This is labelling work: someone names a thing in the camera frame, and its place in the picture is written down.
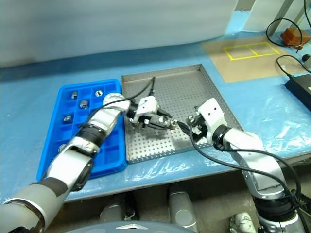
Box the black power adapter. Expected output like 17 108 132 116
284 74 311 110

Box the silver crumpled object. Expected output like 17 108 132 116
229 212 256 233

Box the grey robot torso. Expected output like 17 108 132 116
64 219 187 233

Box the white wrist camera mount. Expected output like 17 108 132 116
134 95 159 122
195 98 228 144

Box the white foam board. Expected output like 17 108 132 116
0 0 237 69

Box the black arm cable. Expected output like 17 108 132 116
188 122 303 209
79 76 156 129

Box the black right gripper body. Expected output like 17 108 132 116
186 114 211 144

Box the black looped cable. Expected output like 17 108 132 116
265 17 305 52

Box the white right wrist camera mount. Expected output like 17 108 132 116
195 98 228 144

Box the grey metal frame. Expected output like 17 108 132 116
268 0 311 33

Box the brown cardboard mat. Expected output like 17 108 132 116
202 35 311 83

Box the yellow tape rectangle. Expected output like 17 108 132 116
223 41 280 61

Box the blue plastic table cover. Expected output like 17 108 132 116
0 4 311 203

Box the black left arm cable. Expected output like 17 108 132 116
79 76 156 129

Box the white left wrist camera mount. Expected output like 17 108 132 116
134 95 159 122

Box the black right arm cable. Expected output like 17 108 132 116
188 122 303 209

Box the perforated steel tray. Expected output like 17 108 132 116
121 63 245 165

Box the orange brown block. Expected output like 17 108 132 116
280 27 311 46

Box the blue compartment tray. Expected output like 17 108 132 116
36 79 129 182

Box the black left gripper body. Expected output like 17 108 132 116
130 109 162 131

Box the black adapter cable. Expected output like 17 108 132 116
275 54 311 79

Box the grey rounded robot leg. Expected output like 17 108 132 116
168 183 199 233
99 200 127 225

